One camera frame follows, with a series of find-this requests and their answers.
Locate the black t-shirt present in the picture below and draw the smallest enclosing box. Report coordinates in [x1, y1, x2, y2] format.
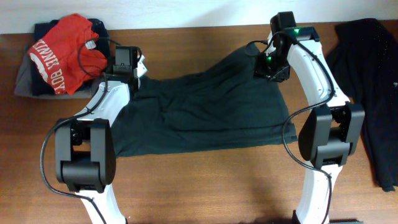
[326, 19, 397, 192]

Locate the navy folded garment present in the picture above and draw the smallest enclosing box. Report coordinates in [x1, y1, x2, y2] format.
[30, 19, 111, 96]

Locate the dark green Nike t-shirt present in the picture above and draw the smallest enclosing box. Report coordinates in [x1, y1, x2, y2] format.
[111, 46, 297, 157]

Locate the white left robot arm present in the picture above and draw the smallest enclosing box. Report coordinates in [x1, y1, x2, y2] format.
[54, 46, 143, 223]

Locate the red folded t-shirt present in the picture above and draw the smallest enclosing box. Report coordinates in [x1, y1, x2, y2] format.
[28, 14, 108, 95]

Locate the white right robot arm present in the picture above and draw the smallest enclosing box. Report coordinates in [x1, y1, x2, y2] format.
[254, 11, 365, 224]

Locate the grey folded garment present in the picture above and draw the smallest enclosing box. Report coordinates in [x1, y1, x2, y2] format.
[14, 37, 107, 98]

